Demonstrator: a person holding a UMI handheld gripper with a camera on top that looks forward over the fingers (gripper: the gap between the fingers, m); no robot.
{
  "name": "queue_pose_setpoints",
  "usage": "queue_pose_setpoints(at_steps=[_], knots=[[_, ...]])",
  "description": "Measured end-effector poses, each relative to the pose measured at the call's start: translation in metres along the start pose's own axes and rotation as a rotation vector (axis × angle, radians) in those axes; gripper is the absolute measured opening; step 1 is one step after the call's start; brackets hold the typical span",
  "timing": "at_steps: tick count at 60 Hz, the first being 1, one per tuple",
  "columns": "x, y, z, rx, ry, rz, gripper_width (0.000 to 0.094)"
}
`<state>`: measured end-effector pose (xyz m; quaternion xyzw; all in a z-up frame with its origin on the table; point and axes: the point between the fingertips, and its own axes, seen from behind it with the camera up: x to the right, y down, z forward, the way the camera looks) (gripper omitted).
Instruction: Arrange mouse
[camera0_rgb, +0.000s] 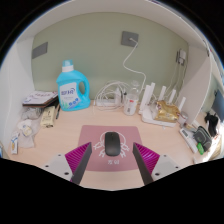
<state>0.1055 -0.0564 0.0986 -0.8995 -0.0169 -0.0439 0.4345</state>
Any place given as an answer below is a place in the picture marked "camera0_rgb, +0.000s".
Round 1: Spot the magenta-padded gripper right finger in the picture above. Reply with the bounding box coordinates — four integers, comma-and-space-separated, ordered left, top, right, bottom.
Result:
132, 142, 183, 186

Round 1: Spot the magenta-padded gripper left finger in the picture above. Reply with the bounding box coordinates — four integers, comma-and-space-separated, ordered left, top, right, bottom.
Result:
43, 141, 93, 186

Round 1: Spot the black computer mouse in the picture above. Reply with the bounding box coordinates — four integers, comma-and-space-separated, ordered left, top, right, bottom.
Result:
104, 131, 122, 157

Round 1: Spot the pink mouse pad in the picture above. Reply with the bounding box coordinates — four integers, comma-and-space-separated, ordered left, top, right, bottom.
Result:
77, 124, 145, 172

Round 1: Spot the white router with antennas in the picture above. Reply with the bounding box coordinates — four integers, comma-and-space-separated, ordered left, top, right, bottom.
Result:
138, 82, 188, 128

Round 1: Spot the white flat device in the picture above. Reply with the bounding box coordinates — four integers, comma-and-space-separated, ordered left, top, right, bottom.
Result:
179, 127, 200, 155

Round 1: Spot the black pen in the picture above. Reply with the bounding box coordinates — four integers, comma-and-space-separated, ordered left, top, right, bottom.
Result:
55, 104, 62, 120

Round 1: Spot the small cream box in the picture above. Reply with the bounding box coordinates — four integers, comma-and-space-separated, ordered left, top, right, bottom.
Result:
40, 105, 56, 129

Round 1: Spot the gold snack bag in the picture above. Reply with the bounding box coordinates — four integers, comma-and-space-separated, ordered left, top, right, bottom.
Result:
153, 99, 181, 123

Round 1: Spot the clear plastic bag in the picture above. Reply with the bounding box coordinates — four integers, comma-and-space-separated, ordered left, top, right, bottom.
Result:
16, 109, 43, 150

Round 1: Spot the black pouch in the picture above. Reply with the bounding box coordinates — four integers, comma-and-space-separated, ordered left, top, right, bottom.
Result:
193, 125, 213, 152

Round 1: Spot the silver foil sachet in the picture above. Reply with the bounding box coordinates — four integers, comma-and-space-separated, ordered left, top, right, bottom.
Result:
22, 107, 43, 121

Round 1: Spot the white power strip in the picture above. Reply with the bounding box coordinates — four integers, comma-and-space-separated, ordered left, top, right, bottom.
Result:
94, 97, 123, 108

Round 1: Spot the blue detergent bottle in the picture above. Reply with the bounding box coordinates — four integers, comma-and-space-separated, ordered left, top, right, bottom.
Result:
55, 59, 92, 112

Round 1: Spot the stack of dark notebooks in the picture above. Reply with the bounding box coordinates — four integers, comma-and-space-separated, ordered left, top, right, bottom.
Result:
21, 90, 59, 108

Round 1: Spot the white cable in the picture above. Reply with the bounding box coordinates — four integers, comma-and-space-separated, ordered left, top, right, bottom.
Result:
122, 40, 148, 88

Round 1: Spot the white wall charger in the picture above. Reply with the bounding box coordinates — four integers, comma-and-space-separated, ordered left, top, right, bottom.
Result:
176, 49, 188, 66

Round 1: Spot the grey blank wall plate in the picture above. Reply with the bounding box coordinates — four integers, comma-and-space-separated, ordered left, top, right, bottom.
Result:
31, 41, 49, 60

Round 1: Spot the grey wall socket plate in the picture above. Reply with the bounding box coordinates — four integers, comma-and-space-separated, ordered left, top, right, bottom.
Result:
120, 30, 140, 48

